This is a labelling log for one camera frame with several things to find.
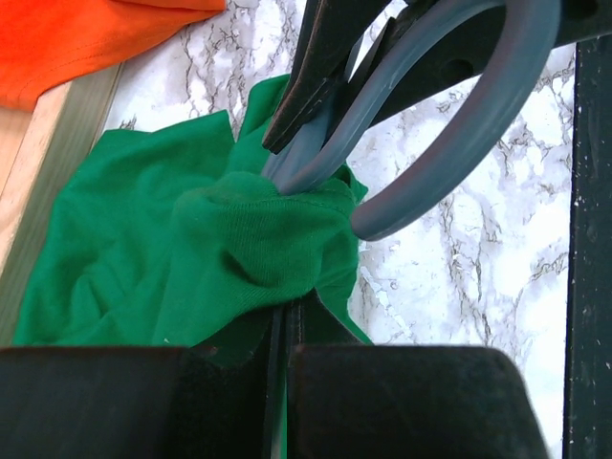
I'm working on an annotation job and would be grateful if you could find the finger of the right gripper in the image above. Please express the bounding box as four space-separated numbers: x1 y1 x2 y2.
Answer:
353 1 506 125
263 0 389 154

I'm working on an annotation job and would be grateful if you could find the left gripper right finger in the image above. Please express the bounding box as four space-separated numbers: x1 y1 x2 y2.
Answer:
286 304 547 458

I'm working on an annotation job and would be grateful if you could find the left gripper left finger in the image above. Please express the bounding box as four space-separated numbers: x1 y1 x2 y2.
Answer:
1 346 263 458

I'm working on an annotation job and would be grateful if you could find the blue grey plastic hanger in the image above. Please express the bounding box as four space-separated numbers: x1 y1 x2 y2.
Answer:
265 1 562 241

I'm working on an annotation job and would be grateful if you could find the green t shirt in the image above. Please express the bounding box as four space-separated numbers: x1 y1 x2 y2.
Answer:
12 76 367 346

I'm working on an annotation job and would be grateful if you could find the orange t shirt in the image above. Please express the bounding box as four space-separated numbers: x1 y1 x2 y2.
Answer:
1 0 227 111

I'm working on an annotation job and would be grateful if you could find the wooden clothes rack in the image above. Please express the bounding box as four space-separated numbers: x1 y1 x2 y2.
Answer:
1 66 120 347

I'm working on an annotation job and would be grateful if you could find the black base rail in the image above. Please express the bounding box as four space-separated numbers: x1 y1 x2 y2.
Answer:
562 35 611 459

